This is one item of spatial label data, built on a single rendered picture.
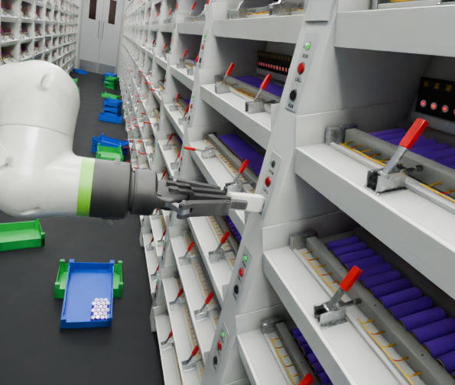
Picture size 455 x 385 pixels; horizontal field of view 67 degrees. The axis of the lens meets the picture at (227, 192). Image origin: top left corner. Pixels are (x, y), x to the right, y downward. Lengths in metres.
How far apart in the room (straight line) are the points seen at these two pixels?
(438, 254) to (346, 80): 0.32
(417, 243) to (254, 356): 0.43
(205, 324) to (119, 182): 0.61
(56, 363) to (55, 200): 1.12
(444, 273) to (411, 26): 0.26
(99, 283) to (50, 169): 1.32
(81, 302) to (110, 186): 1.27
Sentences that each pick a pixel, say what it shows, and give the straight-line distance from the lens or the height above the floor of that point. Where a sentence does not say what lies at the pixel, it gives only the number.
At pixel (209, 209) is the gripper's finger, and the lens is 0.57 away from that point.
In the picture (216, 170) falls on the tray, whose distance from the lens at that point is 0.99.
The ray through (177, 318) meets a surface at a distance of 1.35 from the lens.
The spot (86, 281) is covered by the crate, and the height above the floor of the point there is 0.08.
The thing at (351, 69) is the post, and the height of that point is 1.22.
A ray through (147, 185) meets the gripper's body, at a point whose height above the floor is 0.99.
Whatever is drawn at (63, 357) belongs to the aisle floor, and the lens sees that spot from 1.61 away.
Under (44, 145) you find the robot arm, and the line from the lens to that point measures 0.55.
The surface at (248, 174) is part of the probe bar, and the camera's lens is 0.89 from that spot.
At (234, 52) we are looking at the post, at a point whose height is 1.22.
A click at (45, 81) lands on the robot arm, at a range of 0.58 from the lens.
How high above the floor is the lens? 1.20
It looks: 21 degrees down
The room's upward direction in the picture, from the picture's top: 14 degrees clockwise
